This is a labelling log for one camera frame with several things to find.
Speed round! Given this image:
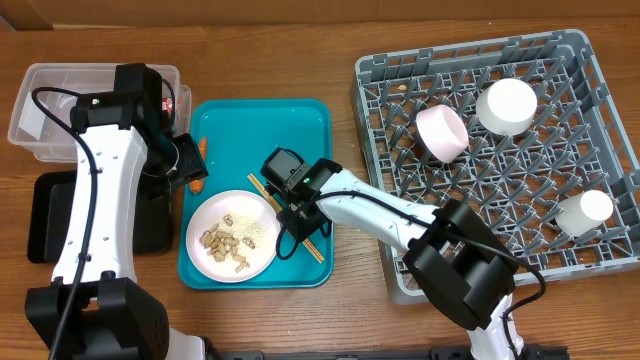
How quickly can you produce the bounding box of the pink bowl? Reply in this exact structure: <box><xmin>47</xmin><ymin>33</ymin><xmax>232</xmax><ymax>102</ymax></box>
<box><xmin>415</xmin><ymin>105</ymin><xmax>469</xmax><ymax>163</ymax></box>

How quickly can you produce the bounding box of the white rice pile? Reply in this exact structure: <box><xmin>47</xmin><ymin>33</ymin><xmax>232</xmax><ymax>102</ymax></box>
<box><xmin>224</xmin><ymin>214</ymin><xmax>267</xmax><ymax>241</ymax></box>

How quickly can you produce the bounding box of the peanut pile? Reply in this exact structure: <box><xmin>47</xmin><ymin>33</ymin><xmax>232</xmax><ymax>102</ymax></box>
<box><xmin>199</xmin><ymin>213</ymin><xmax>258</xmax><ymax>273</ymax></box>

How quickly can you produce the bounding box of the pink plate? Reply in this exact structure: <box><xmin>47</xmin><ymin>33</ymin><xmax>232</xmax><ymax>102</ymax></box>
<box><xmin>186</xmin><ymin>190</ymin><xmax>281</xmax><ymax>283</ymax></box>

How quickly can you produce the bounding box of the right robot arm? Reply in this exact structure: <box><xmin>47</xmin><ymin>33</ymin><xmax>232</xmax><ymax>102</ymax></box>
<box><xmin>260</xmin><ymin>148</ymin><xmax>546</xmax><ymax>359</ymax></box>

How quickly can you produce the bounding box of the white cup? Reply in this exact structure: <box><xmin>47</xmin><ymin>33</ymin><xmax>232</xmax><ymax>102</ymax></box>
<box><xmin>555</xmin><ymin>190</ymin><xmax>613</xmax><ymax>237</ymax></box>

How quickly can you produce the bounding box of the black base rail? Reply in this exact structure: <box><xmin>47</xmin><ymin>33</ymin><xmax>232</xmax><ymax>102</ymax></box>
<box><xmin>214</xmin><ymin>345</ymin><xmax>570</xmax><ymax>360</ymax></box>

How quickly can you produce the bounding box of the red foil wrapper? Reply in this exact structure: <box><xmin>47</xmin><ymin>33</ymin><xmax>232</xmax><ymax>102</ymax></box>
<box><xmin>162</xmin><ymin>97</ymin><xmax>173</xmax><ymax>115</ymax></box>

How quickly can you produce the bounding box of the orange carrot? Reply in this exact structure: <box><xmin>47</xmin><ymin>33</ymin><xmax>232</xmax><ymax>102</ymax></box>
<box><xmin>189</xmin><ymin>137</ymin><xmax>208</xmax><ymax>195</ymax></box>

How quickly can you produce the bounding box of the teal serving tray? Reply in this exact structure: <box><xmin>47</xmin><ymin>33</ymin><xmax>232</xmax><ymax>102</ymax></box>
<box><xmin>178</xmin><ymin>99</ymin><xmax>334</xmax><ymax>290</ymax></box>

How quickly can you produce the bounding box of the clear plastic bin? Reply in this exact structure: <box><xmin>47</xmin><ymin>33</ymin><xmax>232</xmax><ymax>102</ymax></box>
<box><xmin>7</xmin><ymin>62</ymin><xmax>193</xmax><ymax>164</ymax></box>

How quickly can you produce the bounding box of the grey dishwasher rack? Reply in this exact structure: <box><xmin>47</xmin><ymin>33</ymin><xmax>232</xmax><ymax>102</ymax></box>
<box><xmin>352</xmin><ymin>29</ymin><xmax>639</xmax><ymax>281</ymax></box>

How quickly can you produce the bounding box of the white bowl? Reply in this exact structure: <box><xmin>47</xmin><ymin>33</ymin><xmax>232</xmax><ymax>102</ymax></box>
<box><xmin>476</xmin><ymin>78</ymin><xmax>537</xmax><ymax>136</ymax></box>

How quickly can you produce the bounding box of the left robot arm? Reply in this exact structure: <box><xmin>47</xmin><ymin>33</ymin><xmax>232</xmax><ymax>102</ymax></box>
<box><xmin>25</xmin><ymin>63</ymin><xmax>220</xmax><ymax>359</ymax></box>

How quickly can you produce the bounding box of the black plastic tray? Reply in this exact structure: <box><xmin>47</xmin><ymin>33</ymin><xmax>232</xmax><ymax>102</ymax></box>
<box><xmin>27</xmin><ymin>170</ymin><xmax>172</xmax><ymax>264</ymax></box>

